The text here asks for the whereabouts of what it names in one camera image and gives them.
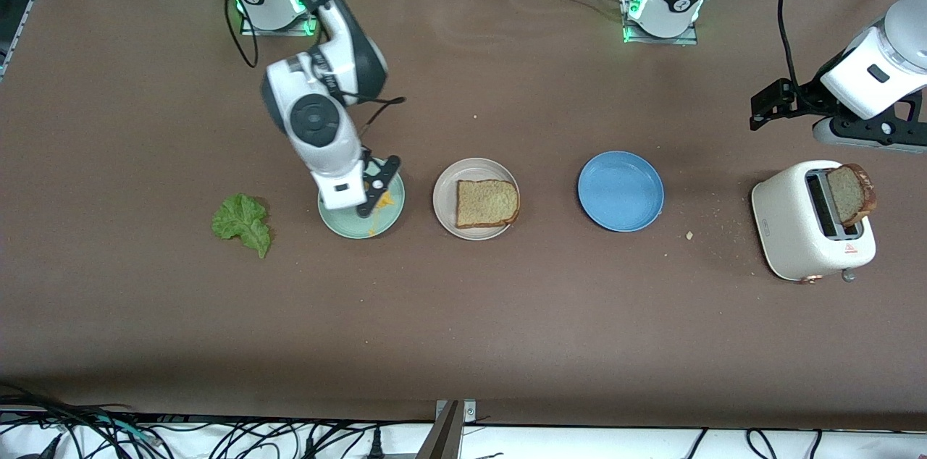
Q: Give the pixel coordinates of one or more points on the silver corner bracket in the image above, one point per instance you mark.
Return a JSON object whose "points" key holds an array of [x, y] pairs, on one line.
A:
{"points": [[469, 412]]}

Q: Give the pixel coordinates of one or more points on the blue plate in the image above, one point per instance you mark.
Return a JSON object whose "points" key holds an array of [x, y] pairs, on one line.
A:
{"points": [[621, 191]]}

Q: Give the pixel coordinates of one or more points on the grey metal bar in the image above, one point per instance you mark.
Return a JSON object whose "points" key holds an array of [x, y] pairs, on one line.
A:
{"points": [[443, 437]]}

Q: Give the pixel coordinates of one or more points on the white toaster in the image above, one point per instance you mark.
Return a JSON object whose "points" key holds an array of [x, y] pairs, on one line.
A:
{"points": [[786, 220]]}

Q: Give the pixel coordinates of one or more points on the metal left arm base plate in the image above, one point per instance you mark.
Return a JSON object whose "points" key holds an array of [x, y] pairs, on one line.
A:
{"points": [[681, 41]]}

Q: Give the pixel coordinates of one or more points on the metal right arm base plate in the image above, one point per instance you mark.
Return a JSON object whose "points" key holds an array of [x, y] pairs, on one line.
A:
{"points": [[279, 32]]}

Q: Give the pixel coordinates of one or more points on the beige plate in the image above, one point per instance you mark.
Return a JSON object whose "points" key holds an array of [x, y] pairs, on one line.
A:
{"points": [[445, 198]]}

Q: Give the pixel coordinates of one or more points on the brown bread slice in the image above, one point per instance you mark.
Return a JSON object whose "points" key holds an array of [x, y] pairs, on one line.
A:
{"points": [[487, 202], [847, 195]]}

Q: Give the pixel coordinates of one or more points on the mint green plate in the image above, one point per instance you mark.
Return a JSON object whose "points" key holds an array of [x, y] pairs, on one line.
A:
{"points": [[340, 224]]}

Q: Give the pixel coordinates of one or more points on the black power plug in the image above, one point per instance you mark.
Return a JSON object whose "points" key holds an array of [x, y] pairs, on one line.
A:
{"points": [[376, 448]]}

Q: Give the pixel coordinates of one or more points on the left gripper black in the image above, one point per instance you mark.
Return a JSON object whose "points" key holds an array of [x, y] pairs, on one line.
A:
{"points": [[805, 98]]}

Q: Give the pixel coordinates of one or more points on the green lettuce leaf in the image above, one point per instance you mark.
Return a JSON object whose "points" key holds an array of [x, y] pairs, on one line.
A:
{"points": [[242, 221]]}

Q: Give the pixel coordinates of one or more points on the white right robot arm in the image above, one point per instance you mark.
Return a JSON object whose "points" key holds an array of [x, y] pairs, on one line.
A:
{"points": [[315, 119]]}

